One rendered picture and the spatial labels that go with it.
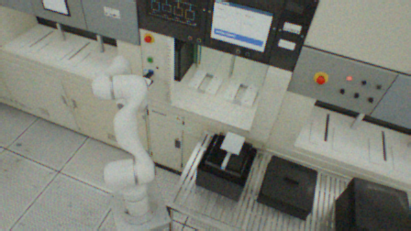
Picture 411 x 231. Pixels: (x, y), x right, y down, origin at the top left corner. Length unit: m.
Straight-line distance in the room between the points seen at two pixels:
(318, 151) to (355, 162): 0.23
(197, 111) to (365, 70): 1.04
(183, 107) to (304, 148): 0.83
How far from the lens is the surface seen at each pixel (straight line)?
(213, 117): 1.93
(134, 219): 1.66
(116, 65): 1.31
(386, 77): 1.54
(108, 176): 1.33
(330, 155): 1.97
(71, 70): 2.41
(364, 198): 1.70
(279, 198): 1.68
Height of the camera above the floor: 2.29
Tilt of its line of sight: 46 degrees down
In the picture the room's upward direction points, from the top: 7 degrees clockwise
